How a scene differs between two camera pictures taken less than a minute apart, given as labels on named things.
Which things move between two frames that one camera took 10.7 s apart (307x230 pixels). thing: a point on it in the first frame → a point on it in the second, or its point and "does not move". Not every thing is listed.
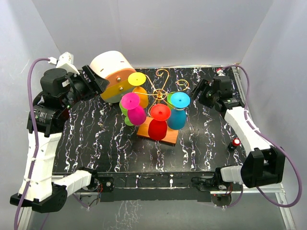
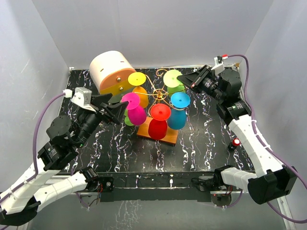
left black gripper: (92, 86) → (117, 110)
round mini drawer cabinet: (115, 67) does not move
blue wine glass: (176, 119) does not move
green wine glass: (169, 97) → (173, 84)
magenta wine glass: (136, 113) does not move
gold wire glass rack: (156, 126) does not move
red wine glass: (158, 127) does not move
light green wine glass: (125, 112) does not move
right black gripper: (203, 86) → (194, 80)
